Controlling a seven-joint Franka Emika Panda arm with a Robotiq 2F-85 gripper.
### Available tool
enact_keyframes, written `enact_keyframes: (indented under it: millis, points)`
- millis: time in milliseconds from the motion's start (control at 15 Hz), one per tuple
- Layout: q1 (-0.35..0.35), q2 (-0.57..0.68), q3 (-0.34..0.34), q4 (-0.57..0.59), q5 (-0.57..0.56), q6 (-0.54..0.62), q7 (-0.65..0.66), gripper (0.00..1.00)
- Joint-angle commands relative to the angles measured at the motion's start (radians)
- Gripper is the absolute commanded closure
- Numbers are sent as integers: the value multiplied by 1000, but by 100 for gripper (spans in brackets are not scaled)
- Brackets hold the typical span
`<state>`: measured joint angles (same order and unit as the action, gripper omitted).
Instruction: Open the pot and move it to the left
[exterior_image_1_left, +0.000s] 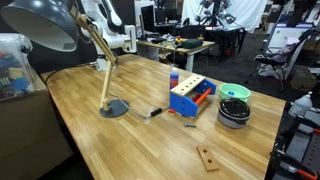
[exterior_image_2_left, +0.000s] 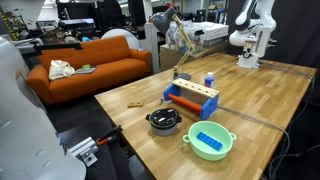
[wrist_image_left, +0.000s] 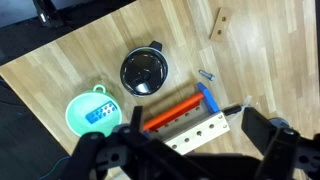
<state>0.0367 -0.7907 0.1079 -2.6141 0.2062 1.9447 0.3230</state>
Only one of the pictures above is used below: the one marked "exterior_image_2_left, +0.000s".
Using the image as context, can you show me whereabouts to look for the blue bottle white cap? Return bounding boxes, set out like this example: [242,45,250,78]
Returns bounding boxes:
[204,71,215,89]

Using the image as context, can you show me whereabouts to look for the black clamp orange handle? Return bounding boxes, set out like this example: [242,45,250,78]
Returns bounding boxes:
[95,125,124,147]

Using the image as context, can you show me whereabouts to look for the aluminium bracket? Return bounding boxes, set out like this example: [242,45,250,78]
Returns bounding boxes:
[68,136,100,168]

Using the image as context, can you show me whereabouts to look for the orange sofa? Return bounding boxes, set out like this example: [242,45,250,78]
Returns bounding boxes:
[26,35,153,106]

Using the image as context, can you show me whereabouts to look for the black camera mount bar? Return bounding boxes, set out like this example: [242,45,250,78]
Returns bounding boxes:
[32,42,84,57]

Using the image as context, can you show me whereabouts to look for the black breadboard table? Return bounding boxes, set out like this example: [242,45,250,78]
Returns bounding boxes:
[58,96,148,180]

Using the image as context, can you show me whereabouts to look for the grey lamp cable with switch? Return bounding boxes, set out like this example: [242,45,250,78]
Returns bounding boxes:
[217,105,291,180]

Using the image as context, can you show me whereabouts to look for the black glass pot lid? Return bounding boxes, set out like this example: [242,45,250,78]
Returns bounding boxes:
[148,107,180,128]

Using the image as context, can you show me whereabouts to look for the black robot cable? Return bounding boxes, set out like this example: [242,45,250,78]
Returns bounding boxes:
[259,61,320,159]

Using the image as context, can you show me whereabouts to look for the grey keyboard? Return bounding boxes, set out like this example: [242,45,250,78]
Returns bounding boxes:
[72,66,97,75]

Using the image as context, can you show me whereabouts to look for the white cloth bag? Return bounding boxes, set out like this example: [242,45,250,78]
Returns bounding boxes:
[48,59,76,81]

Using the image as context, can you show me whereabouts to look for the white flat box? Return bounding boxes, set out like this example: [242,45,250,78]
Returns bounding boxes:
[199,21,230,42]

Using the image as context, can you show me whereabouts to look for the clear plastic toy bin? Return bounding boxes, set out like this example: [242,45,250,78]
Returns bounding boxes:
[165,20,206,54]

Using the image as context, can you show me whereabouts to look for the blue toy brick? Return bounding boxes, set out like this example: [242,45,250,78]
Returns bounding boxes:
[196,131,223,152]

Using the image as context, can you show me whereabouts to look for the wooden toy toolbox blue ends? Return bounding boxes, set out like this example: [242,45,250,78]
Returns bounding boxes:
[163,78,220,121]

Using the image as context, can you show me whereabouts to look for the grey pot with black handles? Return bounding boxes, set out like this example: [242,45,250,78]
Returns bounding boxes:
[145,107,183,137]

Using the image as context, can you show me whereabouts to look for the wooden block with two holes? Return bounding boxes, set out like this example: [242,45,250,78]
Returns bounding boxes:
[127,101,144,108]

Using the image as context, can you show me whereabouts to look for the mint green bowl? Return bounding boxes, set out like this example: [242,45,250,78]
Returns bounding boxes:
[182,120,237,162]

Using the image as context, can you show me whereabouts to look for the white round chair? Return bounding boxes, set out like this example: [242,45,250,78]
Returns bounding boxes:
[100,28,140,50]

